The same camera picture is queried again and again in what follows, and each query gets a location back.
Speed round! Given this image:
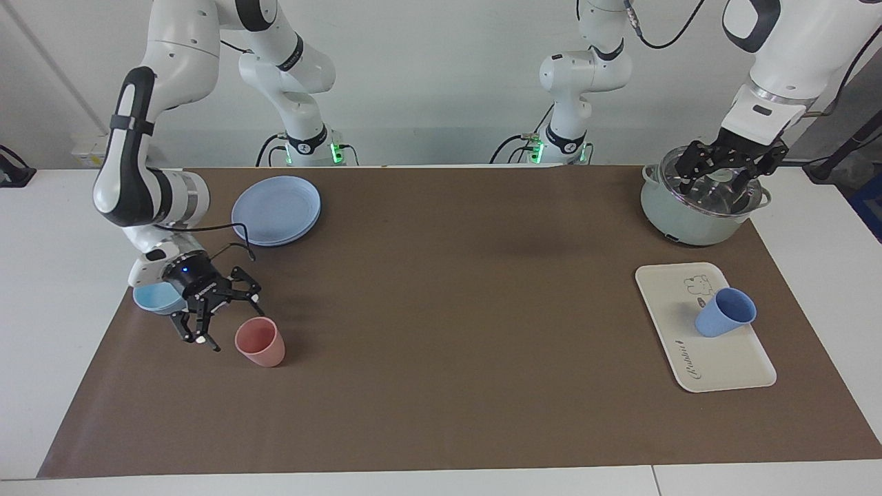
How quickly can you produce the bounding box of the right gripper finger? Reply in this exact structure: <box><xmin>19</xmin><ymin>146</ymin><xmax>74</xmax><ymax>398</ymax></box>
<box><xmin>223</xmin><ymin>266</ymin><xmax>263</xmax><ymax>318</ymax></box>
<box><xmin>170</xmin><ymin>302</ymin><xmax>222</xmax><ymax>353</ymax></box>

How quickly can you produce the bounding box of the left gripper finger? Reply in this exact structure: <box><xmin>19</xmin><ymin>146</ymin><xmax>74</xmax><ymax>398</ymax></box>
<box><xmin>731</xmin><ymin>142</ymin><xmax>790</xmax><ymax>201</ymax></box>
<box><xmin>673</xmin><ymin>143</ymin><xmax>721</xmax><ymax>196</ymax></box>

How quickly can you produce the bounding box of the pink plastic cup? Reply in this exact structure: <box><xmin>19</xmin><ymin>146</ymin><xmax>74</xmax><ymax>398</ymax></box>
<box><xmin>235</xmin><ymin>317</ymin><xmax>286</xmax><ymax>368</ymax></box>

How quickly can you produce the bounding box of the blue plastic cup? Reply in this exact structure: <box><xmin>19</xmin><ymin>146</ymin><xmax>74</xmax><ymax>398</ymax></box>
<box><xmin>695</xmin><ymin>288</ymin><xmax>757</xmax><ymax>338</ymax></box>

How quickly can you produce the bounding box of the cream rabbit print tray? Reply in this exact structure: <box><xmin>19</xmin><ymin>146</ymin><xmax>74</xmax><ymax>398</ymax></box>
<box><xmin>635</xmin><ymin>262</ymin><xmax>777</xmax><ymax>393</ymax></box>

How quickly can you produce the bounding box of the glass pot lid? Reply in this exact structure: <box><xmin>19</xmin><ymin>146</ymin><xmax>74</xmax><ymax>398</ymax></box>
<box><xmin>658</xmin><ymin>146</ymin><xmax>766</xmax><ymax>216</ymax></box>

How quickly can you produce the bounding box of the light blue bowl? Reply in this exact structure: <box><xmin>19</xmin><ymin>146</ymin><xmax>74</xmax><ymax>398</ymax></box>
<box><xmin>133</xmin><ymin>281</ymin><xmax>187</xmax><ymax>316</ymax></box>

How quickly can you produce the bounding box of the black stand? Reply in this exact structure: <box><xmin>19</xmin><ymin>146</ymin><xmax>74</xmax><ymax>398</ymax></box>
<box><xmin>803</xmin><ymin>110</ymin><xmax>882</xmax><ymax>183</ymax></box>

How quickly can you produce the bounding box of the pale green electric pot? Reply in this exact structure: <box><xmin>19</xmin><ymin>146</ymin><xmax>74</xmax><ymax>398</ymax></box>
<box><xmin>640</xmin><ymin>163</ymin><xmax>771</xmax><ymax>247</ymax></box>

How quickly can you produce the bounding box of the light blue plate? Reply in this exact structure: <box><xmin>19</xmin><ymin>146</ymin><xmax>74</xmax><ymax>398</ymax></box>
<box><xmin>232</xmin><ymin>176</ymin><xmax>322</xmax><ymax>247</ymax></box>

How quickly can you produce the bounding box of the blue box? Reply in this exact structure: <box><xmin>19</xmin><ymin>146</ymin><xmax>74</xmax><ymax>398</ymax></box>
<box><xmin>849</xmin><ymin>176</ymin><xmax>882</xmax><ymax>243</ymax></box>

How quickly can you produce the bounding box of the brown table mat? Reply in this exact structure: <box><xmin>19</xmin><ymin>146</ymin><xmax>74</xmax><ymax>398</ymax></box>
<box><xmin>38</xmin><ymin>165</ymin><xmax>882</xmax><ymax>478</ymax></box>

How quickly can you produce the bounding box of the black device on table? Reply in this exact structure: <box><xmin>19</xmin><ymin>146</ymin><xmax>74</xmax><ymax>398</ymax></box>
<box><xmin>0</xmin><ymin>145</ymin><xmax>37</xmax><ymax>188</ymax></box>

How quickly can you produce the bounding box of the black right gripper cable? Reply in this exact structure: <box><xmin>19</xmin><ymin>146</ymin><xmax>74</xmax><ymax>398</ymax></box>
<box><xmin>155</xmin><ymin>220</ymin><xmax>257</xmax><ymax>261</ymax></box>

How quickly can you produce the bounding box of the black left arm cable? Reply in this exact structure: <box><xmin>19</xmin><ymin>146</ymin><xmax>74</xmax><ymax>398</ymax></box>
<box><xmin>624</xmin><ymin>0</ymin><xmax>882</xmax><ymax>118</ymax></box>

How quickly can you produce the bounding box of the black base cable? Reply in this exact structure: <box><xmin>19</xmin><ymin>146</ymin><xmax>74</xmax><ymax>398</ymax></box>
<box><xmin>256</xmin><ymin>133</ymin><xmax>290</xmax><ymax>167</ymax></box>
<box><xmin>489</xmin><ymin>133</ymin><xmax>552</xmax><ymax>165</ymax></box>

